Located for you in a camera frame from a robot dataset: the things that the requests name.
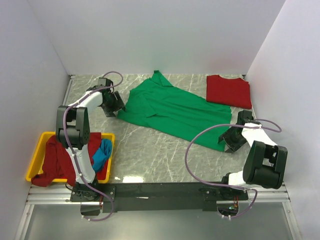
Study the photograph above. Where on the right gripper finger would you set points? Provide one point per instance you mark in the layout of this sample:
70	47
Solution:
225	137
231	148

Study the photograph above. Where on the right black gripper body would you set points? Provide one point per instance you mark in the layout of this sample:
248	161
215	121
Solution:
235	139

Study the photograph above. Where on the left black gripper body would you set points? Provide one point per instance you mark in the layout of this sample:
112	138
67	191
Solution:
110	103

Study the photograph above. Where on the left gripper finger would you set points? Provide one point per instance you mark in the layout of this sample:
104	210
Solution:
119	104
109	112

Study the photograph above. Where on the green t shirt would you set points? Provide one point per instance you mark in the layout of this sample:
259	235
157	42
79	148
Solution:
159	105

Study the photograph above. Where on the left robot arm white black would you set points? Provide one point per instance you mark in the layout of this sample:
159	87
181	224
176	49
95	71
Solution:
73	132

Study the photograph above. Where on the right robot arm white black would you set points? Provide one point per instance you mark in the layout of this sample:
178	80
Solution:
266	161

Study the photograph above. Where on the folded red t shirt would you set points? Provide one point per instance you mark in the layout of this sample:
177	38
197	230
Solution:
230	92

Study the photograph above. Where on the blue t shirt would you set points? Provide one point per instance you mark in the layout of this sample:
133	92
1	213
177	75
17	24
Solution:
102	154

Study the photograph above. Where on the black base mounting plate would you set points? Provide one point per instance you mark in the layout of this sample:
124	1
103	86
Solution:
156	196

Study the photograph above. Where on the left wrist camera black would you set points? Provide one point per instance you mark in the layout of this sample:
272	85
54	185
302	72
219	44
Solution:
104	82

